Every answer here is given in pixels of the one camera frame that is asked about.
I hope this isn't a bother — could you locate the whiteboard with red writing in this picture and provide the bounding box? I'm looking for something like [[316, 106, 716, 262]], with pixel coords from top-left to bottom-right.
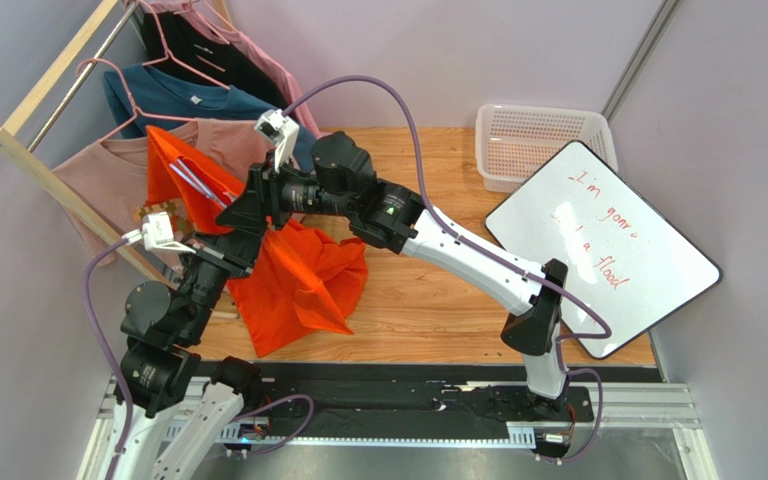
[[485, 141, 722, 359]]

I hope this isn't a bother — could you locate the pink hanger on blue shirt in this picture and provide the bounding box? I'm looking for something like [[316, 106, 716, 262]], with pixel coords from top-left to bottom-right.
[[101, 64, 230, 141]]

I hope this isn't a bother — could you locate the pink hanger on black shirt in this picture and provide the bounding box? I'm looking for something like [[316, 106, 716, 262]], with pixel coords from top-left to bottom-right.
[[123, 1, 230, 90]]

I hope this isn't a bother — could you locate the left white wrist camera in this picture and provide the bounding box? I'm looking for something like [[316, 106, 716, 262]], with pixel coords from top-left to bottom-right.
[[121, 211, 195, 254]]

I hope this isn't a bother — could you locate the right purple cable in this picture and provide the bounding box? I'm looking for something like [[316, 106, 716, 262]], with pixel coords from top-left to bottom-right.
[[280, 74, 614, 465]]

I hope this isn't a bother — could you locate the mauve pixel-print t-shirt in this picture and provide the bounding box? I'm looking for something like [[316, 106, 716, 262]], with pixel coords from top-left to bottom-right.
[[52, 119, 270, 233]]

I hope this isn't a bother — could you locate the black t-shirt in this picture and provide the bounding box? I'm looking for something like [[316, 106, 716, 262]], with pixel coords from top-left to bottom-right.
[[165, 11, 292, 108]]

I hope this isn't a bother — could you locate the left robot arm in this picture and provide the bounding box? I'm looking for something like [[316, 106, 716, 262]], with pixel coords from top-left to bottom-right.
[[83, 223, 263, 479]]

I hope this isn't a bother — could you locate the wooden clothes rack frame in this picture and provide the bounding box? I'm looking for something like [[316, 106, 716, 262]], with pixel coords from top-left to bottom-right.
[[0, 0, 252, 322]]

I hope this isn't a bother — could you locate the metal rack rod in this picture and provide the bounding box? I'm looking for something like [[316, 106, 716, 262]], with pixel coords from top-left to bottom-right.
[[25, 1, 138, 153]]

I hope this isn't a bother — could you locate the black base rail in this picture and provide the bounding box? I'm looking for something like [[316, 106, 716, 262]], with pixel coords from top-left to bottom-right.
[[243, 362, 598, 441]]

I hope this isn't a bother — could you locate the blue t-shirt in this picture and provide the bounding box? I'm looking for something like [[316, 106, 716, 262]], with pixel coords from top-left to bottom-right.
[[103, 63, 319, 174]]

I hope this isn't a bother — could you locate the aluminium mounting frame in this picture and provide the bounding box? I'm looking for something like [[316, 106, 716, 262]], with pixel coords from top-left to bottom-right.
[[76, 372, 720, 480]]

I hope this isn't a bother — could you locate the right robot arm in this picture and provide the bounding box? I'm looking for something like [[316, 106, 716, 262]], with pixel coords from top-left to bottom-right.
[[216, 132, 568, 400]]

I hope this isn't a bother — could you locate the orange t-shirt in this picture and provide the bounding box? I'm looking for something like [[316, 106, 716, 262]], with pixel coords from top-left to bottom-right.
[[146, 122, 368, 357]]

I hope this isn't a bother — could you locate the white plastic basket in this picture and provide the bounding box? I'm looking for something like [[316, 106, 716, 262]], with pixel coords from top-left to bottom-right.
[[475, 104, 618, 193]]

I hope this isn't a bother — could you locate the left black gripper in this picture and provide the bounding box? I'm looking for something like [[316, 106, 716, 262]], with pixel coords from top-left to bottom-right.
[[177, 228, 263, 343]]

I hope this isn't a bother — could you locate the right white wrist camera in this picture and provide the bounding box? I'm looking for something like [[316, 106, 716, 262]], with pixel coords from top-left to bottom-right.
[[254, 109, 300, 173]]

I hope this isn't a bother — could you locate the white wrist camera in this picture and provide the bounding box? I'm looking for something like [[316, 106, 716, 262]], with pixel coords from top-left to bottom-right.
[[254, 109, 300, 173], [121, 211, 195, 254]]

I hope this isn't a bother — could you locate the light blue wire hanger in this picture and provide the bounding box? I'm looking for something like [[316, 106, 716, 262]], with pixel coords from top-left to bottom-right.
[[170, 158, 227, 208]]

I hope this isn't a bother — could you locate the pink t-shirt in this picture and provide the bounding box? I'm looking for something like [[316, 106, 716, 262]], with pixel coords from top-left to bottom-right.
[[141, 1, 302, 108]]

